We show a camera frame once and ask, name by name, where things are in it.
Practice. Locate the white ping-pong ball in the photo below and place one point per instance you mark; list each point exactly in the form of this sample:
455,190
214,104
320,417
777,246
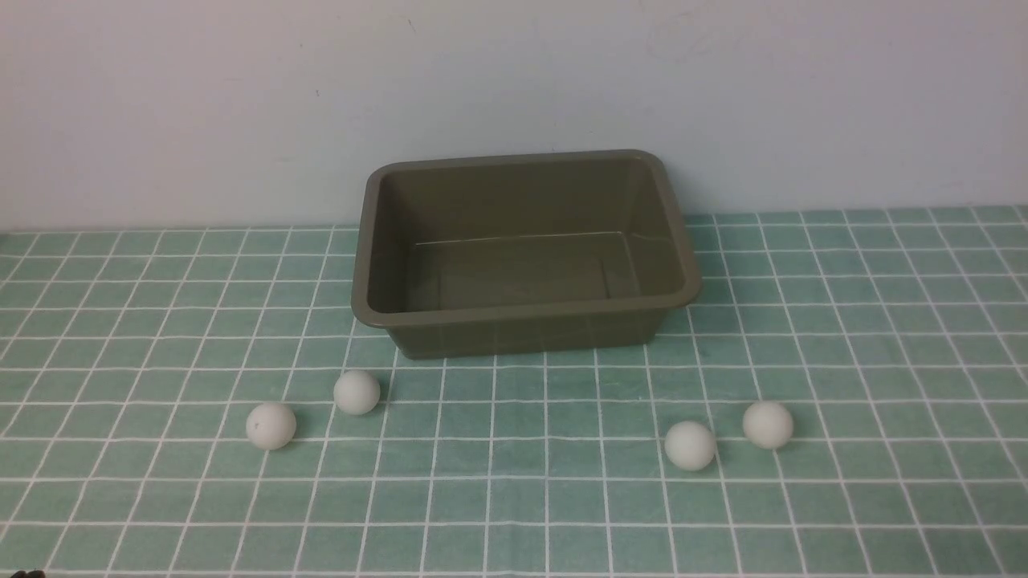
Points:
768,424
271,426
690,446
356,392

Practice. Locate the olive green plastic bin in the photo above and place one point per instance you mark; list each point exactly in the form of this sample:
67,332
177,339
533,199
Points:
483,256

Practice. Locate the green checkered tablecloth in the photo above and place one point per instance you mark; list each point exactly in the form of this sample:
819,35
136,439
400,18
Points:
897,339

